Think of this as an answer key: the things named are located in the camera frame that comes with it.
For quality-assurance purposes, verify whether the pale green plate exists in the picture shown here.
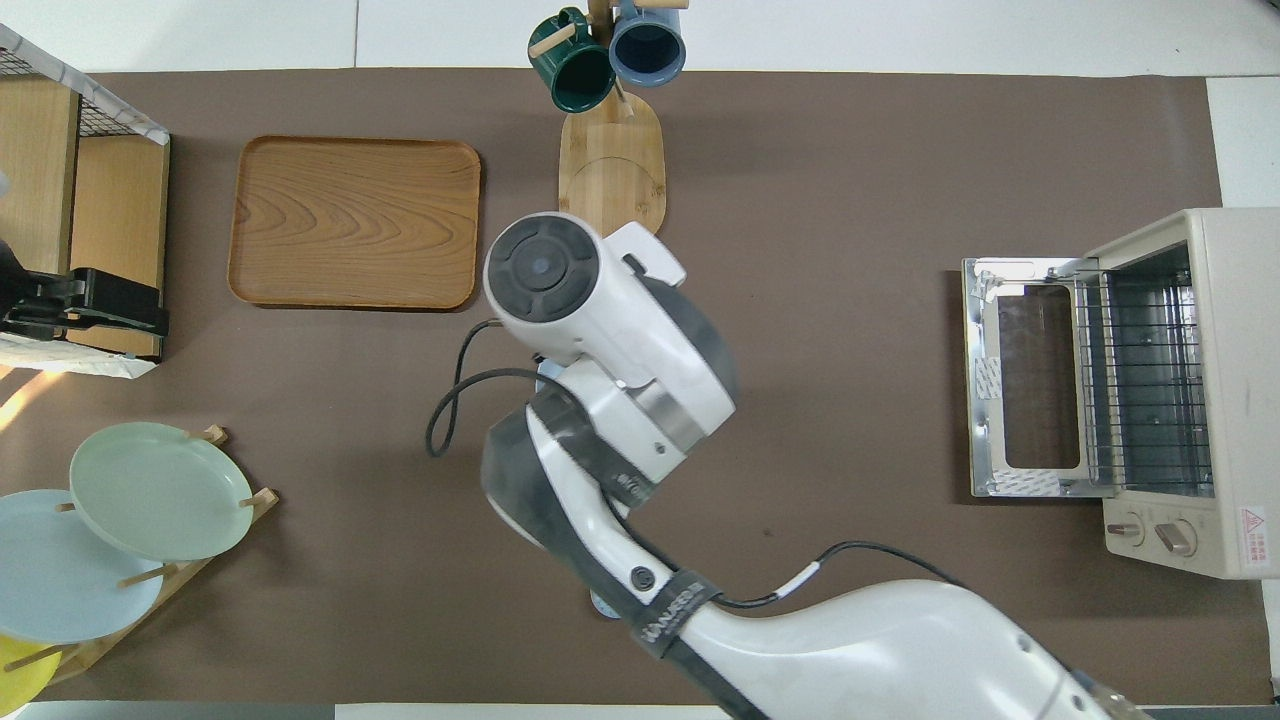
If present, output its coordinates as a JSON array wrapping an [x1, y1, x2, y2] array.
[[69, 422, 255, 562]]

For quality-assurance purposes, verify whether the dark green mug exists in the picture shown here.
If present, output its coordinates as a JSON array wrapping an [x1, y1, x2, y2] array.
[[528, 8, 617, 113]]

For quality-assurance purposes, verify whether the blue mug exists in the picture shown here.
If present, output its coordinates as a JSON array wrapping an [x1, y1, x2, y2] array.
[[608, 5, 688, 88]]

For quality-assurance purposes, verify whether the wooden mug tree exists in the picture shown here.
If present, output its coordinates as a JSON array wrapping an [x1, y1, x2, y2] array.
[[528, 0, 691, 239]]

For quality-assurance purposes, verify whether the glass oven door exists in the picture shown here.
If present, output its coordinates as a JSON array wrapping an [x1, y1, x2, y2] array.
[[962, 257, 1116, 498]]

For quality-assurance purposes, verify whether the yellow plate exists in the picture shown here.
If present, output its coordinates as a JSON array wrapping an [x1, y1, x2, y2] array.
[[0, 633, 61, 711]]

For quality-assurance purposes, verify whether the brown table mat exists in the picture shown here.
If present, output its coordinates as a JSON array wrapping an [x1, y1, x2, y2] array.
[[0, 67, 1236, 707]]

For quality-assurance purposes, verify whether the beige toaster oven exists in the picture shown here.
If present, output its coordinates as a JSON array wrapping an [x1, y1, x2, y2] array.
[[1085, 207, 1280, 579]]

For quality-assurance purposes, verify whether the wooden wire shelf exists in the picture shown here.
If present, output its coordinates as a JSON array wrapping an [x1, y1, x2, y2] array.
[[0, 22, 171, 361]]

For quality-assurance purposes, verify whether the wooden tray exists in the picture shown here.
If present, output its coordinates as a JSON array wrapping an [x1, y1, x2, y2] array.
[[227, 135, 483, 311]]

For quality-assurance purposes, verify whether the metal oven wire rack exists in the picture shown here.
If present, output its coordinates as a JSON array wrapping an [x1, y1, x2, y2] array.
[[1075, 268, 1213, 491]]

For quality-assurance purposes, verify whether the white patterned cloth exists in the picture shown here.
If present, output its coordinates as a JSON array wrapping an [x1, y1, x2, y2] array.
[[0, 25, 169, 146], [0, 335, 159, 379]]

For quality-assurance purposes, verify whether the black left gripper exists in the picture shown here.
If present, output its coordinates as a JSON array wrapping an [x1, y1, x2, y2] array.
[[0, 240, 169, 336]]

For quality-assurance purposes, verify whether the wooden plate rack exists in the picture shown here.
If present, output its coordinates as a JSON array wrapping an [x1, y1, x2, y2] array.
[[0, 425, 280, 686]]

